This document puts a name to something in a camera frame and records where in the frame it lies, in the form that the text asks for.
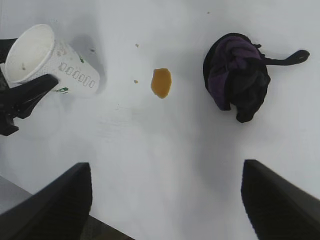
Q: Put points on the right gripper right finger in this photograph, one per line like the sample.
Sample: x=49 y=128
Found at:
x=282 y=207

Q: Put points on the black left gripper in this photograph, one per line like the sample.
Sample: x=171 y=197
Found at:
x=6 y=125

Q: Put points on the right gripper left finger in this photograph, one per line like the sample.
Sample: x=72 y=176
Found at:
x=50 y=212

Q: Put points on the white printed paper cup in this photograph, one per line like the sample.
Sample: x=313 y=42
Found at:
x=50 y=65

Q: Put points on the black purple cloth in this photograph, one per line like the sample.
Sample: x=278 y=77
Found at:
x=237 y=82

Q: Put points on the brown coffee puddle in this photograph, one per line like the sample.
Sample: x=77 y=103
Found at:
x=161 y=83

